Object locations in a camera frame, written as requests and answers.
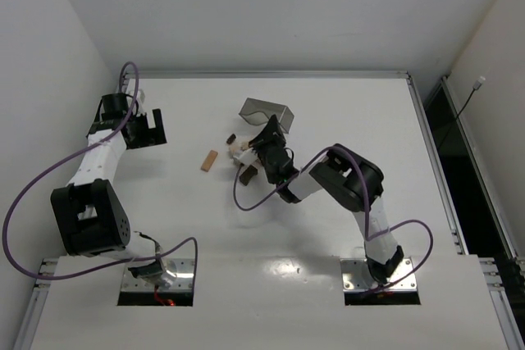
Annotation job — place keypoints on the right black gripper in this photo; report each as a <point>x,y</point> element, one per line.
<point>267,143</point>

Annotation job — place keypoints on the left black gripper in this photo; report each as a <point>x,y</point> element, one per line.
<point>147,136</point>

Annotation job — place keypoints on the smoky transparent plastic bin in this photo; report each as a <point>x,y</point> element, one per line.
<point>258,112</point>

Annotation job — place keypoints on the printed light wood plank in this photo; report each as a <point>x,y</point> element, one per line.
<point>241,164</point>

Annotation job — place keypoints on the plain light wood plank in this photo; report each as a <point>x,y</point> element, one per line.
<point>209,161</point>

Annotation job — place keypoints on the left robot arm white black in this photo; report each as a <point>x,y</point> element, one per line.
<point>90,217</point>

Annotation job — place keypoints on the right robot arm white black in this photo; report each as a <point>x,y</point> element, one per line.
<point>351,180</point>

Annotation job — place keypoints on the dark half-round wood block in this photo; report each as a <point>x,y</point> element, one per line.
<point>231,139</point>

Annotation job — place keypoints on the dark arch wood block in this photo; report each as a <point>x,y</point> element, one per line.
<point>247,174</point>

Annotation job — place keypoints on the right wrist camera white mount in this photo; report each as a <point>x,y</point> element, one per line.
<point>245,157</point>

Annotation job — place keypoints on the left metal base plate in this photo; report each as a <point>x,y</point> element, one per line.
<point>171,275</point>

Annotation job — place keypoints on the black wall cable white plug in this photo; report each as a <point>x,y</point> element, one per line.
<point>479,82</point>

